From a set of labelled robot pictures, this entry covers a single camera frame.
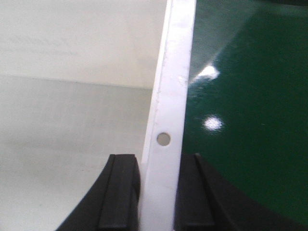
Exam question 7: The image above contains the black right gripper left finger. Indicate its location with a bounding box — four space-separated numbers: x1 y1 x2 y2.
58 154 141 231

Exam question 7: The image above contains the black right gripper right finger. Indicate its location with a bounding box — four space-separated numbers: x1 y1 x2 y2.
174 154 293 231

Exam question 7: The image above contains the white plastic tote box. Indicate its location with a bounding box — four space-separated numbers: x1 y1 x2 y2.
0 0 196 231

